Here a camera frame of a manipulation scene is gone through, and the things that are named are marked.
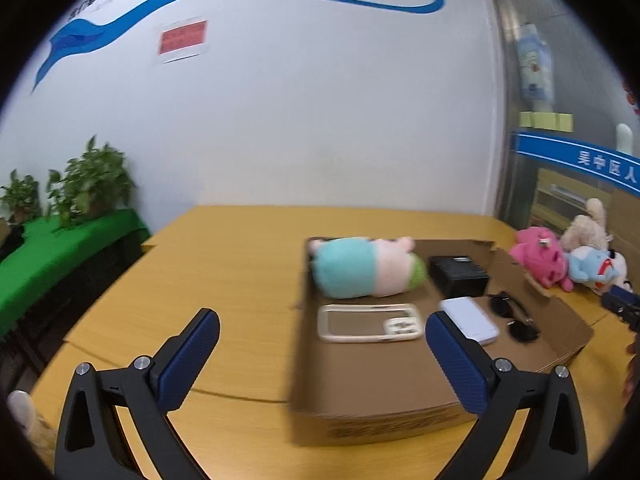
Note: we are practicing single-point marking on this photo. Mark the beige plush toy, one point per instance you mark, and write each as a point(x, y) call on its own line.
point(585, 230)

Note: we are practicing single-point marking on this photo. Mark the small potted plant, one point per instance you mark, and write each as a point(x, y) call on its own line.
point(20, 195)

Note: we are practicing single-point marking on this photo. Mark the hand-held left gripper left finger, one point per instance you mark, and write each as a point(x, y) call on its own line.
point(182, 360)

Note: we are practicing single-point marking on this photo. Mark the green table cloth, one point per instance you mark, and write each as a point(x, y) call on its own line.
point(60, 255)

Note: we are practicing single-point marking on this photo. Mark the blue white door poster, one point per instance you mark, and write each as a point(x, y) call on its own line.
point(535, 65)

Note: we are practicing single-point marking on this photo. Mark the blue elephant plush toy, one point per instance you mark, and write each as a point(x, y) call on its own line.
point(590, 265)

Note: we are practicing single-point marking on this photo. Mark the blue wave wall decal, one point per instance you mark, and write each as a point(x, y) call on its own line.
point(70, 40)

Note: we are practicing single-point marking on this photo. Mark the cardboard carton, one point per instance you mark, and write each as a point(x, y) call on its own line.
point(555, 205)

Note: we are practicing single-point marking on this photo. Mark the black sunglasses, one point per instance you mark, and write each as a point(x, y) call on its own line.
point(522, 330)

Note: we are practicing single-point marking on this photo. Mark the person's right hand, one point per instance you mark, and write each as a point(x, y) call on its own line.
point(634, 370)

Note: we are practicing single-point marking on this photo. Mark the black box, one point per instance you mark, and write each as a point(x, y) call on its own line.
point(457, 275)

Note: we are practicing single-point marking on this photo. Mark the blue pink green plush toy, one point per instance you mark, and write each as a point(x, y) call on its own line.
point(360, 270)

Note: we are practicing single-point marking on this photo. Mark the large potted plant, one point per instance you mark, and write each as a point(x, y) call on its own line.
point(95, 180)

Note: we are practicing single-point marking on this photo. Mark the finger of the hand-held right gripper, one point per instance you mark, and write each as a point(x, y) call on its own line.
point(622, 307)

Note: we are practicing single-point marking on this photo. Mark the white power bank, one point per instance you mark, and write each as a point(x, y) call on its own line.
point(470, 320)

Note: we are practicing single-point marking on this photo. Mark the white folding phone stand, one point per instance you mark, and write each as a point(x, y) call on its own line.
point(400, 327)

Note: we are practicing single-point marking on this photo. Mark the blue sign band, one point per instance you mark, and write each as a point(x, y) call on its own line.
point(560, 152)

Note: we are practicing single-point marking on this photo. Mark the yellow sticky note row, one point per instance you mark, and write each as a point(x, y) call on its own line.
point(545, 121)

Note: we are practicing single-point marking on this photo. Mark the shallow cardboard box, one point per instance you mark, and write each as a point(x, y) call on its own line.
point(375, 375)

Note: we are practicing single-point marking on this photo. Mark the red wall notice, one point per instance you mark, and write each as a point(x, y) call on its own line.
point(182, 40)

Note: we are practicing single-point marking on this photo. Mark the cream plush toy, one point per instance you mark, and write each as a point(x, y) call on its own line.
point(27, 425)

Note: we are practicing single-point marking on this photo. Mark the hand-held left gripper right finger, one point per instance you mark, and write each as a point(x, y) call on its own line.
point(457, 360)

